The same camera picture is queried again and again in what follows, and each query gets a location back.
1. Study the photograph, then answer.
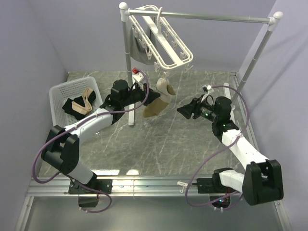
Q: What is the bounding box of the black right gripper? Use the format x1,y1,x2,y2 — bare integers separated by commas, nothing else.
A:
177,95,219,123

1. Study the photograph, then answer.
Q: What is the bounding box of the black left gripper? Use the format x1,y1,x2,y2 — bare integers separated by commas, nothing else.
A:
122,82,161,107

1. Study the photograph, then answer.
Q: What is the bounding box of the olive and cream underwear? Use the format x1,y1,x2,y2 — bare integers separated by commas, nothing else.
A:
142,77,176,118

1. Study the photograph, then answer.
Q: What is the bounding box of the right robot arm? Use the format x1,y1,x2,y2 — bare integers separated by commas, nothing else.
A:
177,95,284,205

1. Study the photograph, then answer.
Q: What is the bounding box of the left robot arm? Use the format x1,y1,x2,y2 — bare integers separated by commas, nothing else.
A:
39,79,160,193

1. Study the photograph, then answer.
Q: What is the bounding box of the grey hanging underwear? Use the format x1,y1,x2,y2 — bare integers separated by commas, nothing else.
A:
128,25,155,65

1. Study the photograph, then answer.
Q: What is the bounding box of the white clip drying hanger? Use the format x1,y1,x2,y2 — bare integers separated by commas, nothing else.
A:
127,5,193,73

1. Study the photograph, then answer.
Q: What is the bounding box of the black and beige underwear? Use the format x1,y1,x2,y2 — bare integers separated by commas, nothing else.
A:
62,87,96,120

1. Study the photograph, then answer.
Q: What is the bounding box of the white plastic laundry basket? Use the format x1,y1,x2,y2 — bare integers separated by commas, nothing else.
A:
49,76,103,127

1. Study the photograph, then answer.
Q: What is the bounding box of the white metal clothes rack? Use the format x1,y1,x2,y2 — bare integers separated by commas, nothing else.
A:
118,1,284,127

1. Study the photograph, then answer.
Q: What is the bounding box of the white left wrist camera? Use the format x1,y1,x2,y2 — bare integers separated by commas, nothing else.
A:
132,68,145,89

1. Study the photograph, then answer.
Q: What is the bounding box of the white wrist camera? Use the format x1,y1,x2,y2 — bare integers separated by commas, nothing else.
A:
201,85,214,102
132,68,145,89

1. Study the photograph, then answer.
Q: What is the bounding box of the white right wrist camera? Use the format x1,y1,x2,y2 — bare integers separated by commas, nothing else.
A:
201,85,214,102

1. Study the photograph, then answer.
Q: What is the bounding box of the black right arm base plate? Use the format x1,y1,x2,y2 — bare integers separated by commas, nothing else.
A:
196,178,218,194

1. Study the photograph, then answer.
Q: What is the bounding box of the aluminium mounting rail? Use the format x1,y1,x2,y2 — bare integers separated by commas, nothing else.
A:
26,174,281,197

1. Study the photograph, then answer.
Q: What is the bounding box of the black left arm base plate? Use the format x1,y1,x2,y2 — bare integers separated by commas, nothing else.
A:
68,179,113,194

